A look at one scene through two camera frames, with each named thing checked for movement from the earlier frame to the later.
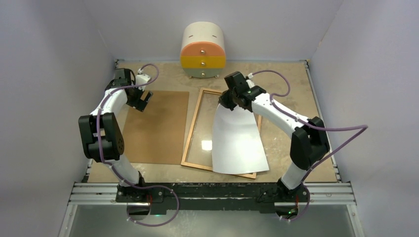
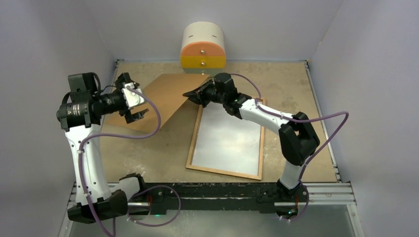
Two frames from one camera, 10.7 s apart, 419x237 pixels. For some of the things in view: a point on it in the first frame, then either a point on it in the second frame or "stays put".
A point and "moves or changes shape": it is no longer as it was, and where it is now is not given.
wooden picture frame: [259, 120] moves or changes shape
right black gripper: [225, 101] to [198, 95]
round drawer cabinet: [203, 52] stays put
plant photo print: [237, 147] moves or changes shape
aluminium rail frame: [317, 193] stays put
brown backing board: [157, 135] to [168, 90]
